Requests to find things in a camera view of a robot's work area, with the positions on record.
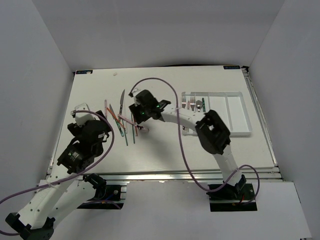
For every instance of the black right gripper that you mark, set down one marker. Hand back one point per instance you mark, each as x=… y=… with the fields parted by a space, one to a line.
x=134 y=109

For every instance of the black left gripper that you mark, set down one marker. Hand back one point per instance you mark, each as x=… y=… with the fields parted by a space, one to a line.
x=76 y=130

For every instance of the green handle knife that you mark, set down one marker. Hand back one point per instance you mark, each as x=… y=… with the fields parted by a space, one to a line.
x=120 y=130

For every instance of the dark marbled handle knife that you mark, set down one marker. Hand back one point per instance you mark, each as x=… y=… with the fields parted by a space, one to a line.
x=121 y=102

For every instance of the pink handle knife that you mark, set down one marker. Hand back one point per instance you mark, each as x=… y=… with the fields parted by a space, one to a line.
x=105 y=109

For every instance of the dark marbled handle fork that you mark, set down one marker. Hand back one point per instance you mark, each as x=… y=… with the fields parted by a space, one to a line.
x=183 y=104

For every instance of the green handle fork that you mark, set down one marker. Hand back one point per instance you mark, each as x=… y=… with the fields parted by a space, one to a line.
x=192 y=103

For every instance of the green handle spoon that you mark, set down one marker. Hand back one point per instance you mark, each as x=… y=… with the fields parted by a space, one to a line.
x=200 y=104

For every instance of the pink handle spoon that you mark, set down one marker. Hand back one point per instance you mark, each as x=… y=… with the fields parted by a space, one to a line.
x=139 y=127

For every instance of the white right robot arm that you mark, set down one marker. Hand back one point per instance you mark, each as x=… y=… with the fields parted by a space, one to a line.
x=213 y=134

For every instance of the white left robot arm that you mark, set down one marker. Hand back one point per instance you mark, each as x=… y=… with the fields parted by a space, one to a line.
x=52 y=202

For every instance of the orange chopstick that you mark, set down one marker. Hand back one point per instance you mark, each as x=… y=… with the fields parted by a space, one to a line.
x=135 y=128
x=119 y=124

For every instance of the teal chopstick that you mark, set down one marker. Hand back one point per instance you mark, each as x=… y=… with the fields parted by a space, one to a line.
x=125 y=135
x=133 y=129

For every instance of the white chopstick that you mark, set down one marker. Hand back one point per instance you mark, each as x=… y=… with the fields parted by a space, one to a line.
x=124 y=114

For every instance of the white cutlery tray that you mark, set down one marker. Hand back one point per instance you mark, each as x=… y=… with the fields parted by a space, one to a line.
x=231 y=108

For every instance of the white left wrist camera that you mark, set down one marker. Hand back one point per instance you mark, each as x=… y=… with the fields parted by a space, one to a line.
x=82 y=117

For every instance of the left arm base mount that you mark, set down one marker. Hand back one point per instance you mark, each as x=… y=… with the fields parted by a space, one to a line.
x=108 y=195

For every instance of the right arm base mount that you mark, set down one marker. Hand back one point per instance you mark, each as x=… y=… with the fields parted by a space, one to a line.
x=225 y=200

